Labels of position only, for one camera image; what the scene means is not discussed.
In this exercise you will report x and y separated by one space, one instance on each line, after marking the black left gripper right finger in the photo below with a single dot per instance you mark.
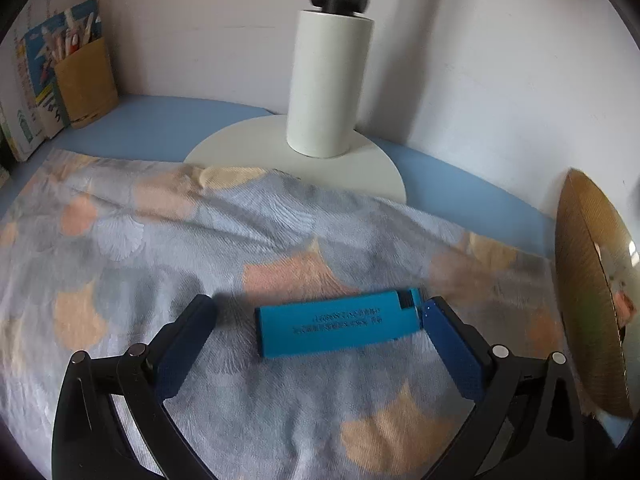
526 421

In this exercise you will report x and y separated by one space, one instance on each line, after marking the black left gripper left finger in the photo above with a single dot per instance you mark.
88 439

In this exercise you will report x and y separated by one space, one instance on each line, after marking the blue lighter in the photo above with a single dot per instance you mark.
337 324

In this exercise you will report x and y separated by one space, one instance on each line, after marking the amber glass bowl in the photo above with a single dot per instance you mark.
597 272

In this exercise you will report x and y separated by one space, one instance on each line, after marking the patterned grey cloth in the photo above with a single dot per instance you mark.
97 254

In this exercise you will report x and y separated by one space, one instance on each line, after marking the blue table mat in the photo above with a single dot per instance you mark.
167 129

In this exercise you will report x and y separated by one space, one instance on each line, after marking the stack of books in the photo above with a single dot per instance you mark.
44 34

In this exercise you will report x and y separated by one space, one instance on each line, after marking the brown paper pen holder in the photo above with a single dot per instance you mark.
87 84

